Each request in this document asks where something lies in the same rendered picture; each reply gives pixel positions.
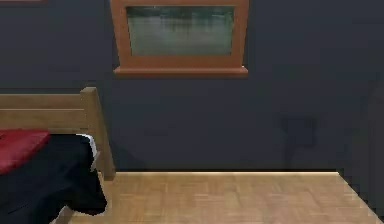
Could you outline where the brown framed window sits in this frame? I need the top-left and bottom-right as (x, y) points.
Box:
(109, 0), (250, 79)

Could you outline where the wooden bed with black blanket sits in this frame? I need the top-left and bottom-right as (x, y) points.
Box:
(0, 86), (117, 224)

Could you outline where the red pillow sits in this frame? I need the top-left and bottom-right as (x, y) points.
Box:
(0, 128), (52, 176)

